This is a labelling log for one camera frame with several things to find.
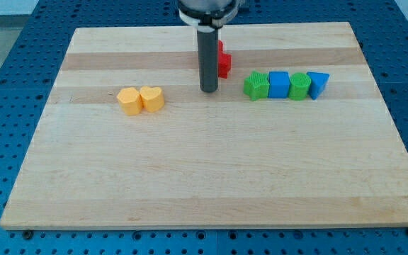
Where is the green circle block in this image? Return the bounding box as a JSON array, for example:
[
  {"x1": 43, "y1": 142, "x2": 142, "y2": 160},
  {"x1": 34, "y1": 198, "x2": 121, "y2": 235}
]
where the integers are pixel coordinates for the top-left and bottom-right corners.
[{"x1": 288, "y1": 72, "x2": 312, "y2": 101}]

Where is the blue triangle block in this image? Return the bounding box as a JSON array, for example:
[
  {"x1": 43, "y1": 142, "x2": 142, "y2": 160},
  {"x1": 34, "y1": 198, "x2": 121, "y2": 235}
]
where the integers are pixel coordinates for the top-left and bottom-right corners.
[{"x1": 307, "y1": 72, "x2": 330, "y2": 100}]

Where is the yellow heart block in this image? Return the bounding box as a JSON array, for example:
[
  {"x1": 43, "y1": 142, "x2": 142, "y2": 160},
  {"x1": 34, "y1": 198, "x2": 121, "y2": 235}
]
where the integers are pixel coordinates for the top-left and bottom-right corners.
[{"x1": 140, "y1": 86, "x2": 165, "y2": 113}]

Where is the green star block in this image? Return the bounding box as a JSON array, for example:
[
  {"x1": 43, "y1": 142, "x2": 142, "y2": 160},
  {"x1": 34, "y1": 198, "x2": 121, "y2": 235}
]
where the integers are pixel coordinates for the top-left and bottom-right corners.
[{"x1": 243, "y1": 71, "x2": 270, "y2": 101}]

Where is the red block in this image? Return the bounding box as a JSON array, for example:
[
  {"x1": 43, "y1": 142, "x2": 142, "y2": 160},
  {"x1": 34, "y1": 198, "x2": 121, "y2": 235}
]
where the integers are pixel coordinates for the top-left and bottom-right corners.
[{"x1": 218, "y1": 40, "x2": 232, "y2": 79}]

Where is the yellow hexagon block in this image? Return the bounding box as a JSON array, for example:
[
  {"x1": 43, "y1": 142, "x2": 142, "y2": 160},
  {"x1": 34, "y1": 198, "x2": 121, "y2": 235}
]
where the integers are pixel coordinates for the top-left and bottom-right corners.
[{"x1": 116, "y1": 87, "x2": 143, "y2": 115}]

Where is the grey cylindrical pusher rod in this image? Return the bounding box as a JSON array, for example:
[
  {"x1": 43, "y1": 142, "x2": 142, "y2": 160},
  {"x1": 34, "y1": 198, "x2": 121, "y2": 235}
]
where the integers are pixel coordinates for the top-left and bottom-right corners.
[{"x1": 197, "y1": 30, "x2": 218, "y2": 93}]

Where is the blue cube block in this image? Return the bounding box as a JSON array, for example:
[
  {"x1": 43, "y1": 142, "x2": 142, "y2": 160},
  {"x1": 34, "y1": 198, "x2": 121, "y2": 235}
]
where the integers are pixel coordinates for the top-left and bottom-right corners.
[{"x1": 268, "y1": 71, "x2": 290, "y2": 98}]

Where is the wooden board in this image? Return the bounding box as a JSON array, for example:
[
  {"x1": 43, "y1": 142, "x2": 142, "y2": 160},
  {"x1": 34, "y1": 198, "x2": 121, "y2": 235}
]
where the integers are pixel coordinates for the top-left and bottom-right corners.
[{"x1": 0, "y1": 22, "x2": 408, "y2": 230}]

